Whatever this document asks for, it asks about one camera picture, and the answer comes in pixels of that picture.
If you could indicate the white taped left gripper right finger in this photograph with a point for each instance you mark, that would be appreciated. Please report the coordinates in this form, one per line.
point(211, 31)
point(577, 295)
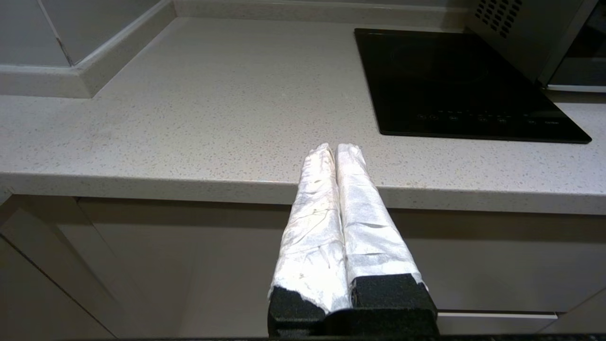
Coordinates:
point(374, 237)

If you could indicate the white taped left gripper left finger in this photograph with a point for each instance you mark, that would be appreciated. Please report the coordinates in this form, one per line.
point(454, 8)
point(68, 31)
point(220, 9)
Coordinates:
point(310, 237)

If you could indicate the silver microwave oven body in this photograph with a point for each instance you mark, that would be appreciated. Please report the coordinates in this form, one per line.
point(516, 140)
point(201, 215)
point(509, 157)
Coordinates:
point(521, 33)

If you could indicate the black induction cooktop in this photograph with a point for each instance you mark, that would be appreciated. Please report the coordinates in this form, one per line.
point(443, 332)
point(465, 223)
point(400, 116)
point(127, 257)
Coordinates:
point(450, 85)

